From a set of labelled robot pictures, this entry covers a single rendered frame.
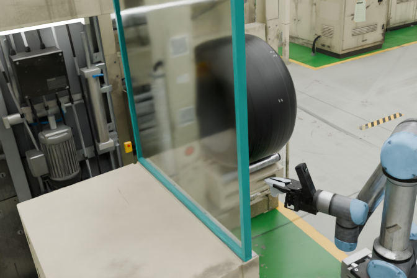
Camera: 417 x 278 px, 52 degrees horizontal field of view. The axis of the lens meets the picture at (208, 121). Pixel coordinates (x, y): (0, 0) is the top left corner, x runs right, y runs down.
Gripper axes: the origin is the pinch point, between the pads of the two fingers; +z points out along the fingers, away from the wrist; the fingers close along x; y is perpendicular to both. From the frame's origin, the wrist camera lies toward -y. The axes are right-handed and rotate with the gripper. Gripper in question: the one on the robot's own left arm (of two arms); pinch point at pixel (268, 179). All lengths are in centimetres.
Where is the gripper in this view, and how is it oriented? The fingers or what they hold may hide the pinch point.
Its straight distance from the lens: 159.0
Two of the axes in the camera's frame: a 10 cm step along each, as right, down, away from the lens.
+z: -8.1, -1.9, 5.5
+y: -0.1, 9.5, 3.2
